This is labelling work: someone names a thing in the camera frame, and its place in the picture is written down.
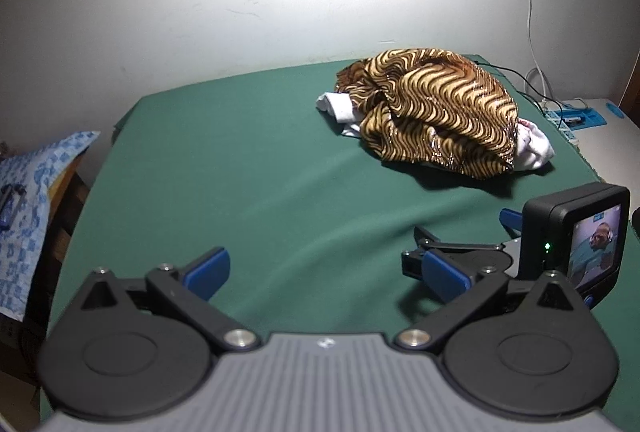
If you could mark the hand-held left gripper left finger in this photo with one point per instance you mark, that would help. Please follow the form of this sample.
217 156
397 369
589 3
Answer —
210 269

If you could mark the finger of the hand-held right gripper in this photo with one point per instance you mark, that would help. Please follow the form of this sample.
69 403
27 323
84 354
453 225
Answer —
412 264
511 219

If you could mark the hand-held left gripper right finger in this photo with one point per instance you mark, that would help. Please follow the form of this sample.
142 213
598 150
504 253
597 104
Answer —
445 273

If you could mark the gold tiger-striped cloth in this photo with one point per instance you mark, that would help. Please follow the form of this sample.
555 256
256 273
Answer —
440 112

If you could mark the white shirt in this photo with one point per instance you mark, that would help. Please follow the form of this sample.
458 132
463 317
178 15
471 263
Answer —
340 107

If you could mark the white side table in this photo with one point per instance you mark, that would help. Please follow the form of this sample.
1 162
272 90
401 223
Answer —
610 152

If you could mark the white power strip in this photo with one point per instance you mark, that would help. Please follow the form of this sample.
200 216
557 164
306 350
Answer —
560 125

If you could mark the green table cover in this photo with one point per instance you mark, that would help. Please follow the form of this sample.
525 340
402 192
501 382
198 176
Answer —
225 172

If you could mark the blue patterned pad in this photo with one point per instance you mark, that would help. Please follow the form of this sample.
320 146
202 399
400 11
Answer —
592 115

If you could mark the dark wooden shelf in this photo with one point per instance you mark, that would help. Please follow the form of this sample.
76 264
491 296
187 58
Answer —
65 212

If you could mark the blue patterned cloth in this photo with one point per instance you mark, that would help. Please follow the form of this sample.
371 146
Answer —
30 182

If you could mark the small dark object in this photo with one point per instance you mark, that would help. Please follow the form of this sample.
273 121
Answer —
10 204

